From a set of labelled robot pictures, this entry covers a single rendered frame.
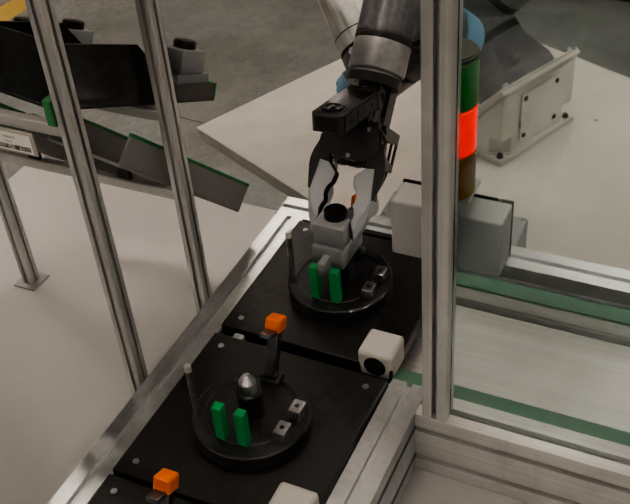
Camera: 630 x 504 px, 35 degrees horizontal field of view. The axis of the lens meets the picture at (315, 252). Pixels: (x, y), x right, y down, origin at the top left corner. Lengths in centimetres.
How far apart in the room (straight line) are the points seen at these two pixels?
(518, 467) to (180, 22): 343
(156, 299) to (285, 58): 255
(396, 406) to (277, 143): 77
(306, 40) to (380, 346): 298
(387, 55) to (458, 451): 49
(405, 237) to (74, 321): 65
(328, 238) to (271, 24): 306
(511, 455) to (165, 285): 63
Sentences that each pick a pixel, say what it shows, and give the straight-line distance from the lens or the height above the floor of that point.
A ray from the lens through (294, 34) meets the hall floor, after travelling 416.
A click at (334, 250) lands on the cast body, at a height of 106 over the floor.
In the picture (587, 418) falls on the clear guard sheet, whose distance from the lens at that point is 112.
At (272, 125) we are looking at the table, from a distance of 190.
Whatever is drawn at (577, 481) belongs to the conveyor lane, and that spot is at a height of 93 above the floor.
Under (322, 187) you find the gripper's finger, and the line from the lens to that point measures 126.
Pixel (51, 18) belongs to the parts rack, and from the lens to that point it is 103.
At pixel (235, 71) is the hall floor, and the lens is 393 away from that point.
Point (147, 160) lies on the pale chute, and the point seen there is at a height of 117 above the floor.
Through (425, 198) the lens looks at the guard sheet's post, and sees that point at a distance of 97.
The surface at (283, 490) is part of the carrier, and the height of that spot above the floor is 99.
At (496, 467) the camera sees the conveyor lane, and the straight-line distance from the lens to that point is 120.
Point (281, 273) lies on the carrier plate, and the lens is 136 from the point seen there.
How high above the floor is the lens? 184
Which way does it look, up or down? 39 degrees down
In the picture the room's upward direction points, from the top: 5 degrees counter-clockwise
